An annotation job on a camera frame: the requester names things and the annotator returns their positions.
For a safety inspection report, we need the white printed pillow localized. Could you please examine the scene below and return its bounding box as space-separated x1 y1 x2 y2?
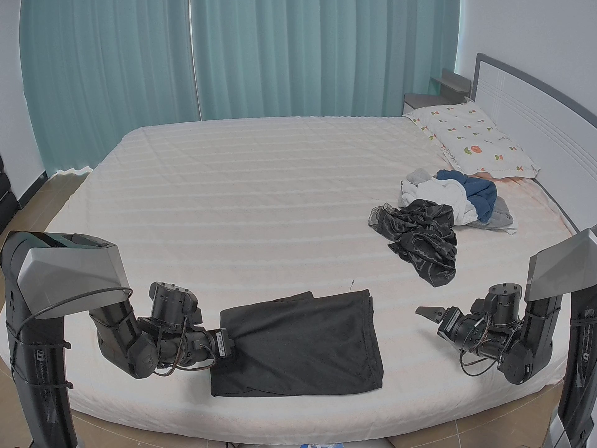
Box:
402 101 542 179

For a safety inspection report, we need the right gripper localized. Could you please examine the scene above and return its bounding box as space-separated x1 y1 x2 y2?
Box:
415 306 481 351

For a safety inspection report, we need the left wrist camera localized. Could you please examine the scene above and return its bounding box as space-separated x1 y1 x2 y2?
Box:
184 292 203 324

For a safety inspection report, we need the black T-shirt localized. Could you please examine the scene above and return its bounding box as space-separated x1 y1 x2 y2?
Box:
210 289 384 398

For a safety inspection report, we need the bed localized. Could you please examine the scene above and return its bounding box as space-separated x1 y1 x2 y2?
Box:
0 53 597 440

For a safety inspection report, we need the black garment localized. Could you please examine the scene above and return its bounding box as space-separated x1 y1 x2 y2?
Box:
368 199 459 288

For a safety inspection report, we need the black chest of drawers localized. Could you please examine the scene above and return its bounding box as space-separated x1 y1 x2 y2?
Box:
0 154 21 234

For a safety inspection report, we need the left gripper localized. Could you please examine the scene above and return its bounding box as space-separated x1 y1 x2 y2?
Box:
193 327 235 362

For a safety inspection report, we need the grey bedside table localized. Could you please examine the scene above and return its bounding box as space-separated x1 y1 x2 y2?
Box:
402 68 472 114

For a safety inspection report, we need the pile of clothes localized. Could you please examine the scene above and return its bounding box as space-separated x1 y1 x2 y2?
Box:
399 167 518 236

